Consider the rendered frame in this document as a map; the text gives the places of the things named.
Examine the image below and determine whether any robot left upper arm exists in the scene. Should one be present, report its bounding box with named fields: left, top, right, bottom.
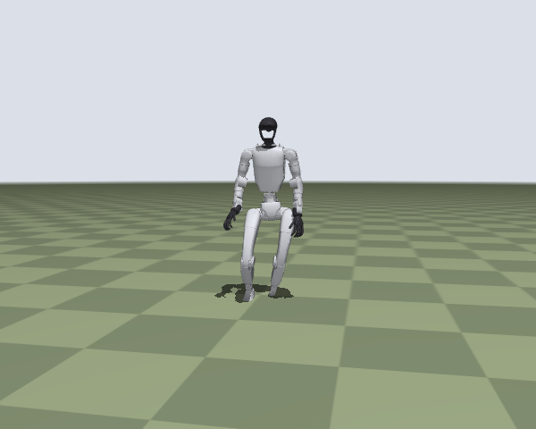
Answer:
left=283, top=148, right=302, bottom=189

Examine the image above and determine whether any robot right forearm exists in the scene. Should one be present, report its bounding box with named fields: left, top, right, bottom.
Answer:
left=233, top=177, right=244, bottom=212

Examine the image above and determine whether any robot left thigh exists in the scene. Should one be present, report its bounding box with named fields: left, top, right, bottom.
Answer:
left=272, top=207, right=295, bottom=268

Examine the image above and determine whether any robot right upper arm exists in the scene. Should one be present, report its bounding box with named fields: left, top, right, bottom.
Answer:
left=238, top=148, right=254, bottom=188

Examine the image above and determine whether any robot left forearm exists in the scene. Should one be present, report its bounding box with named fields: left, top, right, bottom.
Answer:
left=293, top=178, right=304, bottom=214

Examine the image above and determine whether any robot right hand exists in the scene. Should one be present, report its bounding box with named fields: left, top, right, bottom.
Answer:
left=223, top=205, right=242, bottom=231

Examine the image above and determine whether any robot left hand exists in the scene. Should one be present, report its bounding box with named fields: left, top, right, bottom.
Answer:
left=289, top=207, right=304, bottom=238

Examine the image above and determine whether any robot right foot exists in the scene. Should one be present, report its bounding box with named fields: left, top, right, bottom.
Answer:
left=242, top=288, right=255, bottom=301

